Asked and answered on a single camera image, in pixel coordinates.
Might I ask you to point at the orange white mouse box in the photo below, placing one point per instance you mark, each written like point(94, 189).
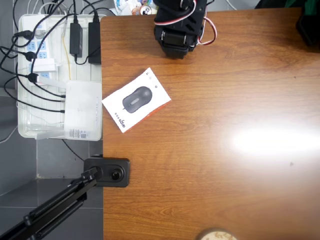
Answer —
point(136, 100)

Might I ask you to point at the black leader arm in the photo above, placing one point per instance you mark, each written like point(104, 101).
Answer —
point(310, 30)

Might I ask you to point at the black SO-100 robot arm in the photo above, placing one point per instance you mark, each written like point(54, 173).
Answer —
point(175, 50)

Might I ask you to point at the black stand clamp base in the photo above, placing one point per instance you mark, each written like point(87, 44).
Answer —
point(120, 180)

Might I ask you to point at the white router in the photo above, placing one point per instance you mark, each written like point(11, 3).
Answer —
point(82, 110)

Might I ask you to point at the white plastic tray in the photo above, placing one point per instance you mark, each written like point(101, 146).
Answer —
point(82, 72)

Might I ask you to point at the wide black power adapter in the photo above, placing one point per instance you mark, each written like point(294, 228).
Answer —
point(94, 42)

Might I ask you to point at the silver drink can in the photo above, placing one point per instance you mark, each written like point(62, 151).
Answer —
point(145, 10)

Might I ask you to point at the slim black power adapter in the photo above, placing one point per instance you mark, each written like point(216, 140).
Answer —
point(76, 40)

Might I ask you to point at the printed white plastic bag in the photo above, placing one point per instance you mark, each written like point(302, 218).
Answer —
point(125, 7)

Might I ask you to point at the white charger plug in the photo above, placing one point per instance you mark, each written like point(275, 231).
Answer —
point(45, 65)

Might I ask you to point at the round wooden coaster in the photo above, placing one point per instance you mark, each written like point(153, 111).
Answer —
point(217, 236)

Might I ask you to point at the white power strip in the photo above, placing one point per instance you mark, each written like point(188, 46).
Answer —
point(37, 46)

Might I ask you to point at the black office chair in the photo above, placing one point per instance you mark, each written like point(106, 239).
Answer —
point(270, 3)

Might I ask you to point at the dark green cloth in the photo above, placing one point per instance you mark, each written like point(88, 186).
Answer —
point(295, 3)

